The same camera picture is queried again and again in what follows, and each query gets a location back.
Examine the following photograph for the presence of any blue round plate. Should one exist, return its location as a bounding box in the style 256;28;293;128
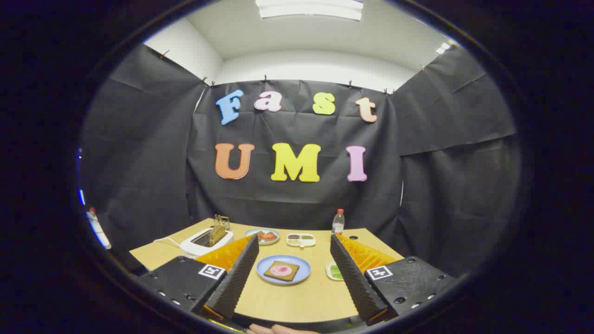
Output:
256;255;311;285

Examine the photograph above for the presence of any white object with red mark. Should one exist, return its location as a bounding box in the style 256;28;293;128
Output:
86;208;112;250

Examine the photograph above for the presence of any pale green round plate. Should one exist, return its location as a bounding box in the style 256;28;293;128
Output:
245;228;280;245

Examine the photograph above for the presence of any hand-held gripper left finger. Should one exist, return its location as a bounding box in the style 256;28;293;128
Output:
137;233;260;321

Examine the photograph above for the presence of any brown toast on plate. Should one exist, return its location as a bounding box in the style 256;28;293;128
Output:
264;261;300;282

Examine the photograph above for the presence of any white toaster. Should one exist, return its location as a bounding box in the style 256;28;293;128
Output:
180;226;234;257

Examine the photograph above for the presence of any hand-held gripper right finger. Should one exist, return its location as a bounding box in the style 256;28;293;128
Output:
329;233;460;326

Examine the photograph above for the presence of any black backdrop cloth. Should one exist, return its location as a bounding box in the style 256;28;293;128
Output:
79;44;523;279

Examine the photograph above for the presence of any ceiling light panel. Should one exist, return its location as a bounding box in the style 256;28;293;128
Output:
255;0;364;21

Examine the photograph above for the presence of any brown bread slice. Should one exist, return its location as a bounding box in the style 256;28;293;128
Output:
209;225;228;246

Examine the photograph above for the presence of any white divided tray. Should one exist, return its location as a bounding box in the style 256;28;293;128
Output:
286;233;316;248

